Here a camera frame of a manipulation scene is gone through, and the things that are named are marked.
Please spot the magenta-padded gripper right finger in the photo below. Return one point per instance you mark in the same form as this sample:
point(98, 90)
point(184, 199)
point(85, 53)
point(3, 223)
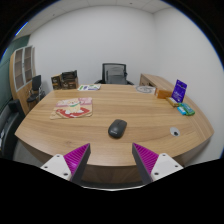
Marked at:
point(163, 165)

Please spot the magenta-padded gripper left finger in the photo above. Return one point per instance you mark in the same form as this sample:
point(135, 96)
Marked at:
point(60, 165)

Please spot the black computer mouse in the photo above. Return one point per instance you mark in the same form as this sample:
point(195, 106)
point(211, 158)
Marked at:
point(117, 128)

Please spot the cartoon print mouse pad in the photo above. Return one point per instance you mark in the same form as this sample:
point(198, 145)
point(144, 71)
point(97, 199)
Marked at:
point(71, 108)

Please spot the blue small box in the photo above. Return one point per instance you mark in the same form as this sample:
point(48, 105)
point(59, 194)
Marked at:
point(181, 110)

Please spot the green small box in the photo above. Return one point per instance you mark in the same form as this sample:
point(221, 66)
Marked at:
point(188, 109)

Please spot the flat yellow box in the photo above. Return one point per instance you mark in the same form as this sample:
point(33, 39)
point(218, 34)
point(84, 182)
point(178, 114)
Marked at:
point(172, 102)

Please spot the orange-brown small box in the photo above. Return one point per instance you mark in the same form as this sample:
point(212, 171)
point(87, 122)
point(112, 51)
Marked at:
point(164, 93)

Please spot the purple standing sign card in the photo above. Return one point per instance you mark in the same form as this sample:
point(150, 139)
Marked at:
point(179, 91)

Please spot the round patterned disc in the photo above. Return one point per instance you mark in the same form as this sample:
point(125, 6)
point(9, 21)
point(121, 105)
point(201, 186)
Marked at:
point(145, 89)

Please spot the small black visitor chair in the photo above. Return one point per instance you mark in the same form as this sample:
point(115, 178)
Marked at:
point(36, 88)

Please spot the wide brown cardboard box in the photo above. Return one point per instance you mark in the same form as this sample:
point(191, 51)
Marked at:
point(70, 84)

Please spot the tall dark brown box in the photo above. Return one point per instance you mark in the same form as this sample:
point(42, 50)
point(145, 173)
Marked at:
point(56, 82)

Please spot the white printed leaflet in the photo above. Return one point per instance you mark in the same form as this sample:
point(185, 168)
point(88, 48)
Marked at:
point(89, 87)

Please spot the wooden side desk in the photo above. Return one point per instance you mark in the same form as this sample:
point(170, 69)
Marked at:
point(156, 81)

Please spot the black box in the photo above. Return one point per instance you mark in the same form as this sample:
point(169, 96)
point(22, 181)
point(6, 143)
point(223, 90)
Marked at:
point(69, 75)

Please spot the wooden shelf unit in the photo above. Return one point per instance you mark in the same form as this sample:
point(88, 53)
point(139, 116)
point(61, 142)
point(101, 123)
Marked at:
point(20, 73)

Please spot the grey mesh office chair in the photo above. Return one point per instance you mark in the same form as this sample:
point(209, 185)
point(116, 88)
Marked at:
point(115, 74)

